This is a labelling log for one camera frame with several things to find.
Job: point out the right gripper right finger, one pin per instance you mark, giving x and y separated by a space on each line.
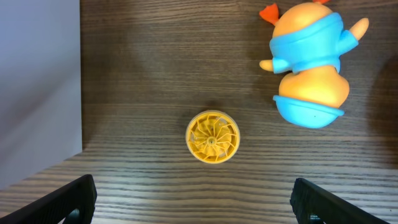
313 204

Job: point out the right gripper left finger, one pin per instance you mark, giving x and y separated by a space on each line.
72 203

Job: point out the yellow round toy wheel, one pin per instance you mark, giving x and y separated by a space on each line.
212 137

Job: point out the pink white open box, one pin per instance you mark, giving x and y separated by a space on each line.
40 86

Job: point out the orange blue duck toy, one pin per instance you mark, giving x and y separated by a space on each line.
307 43

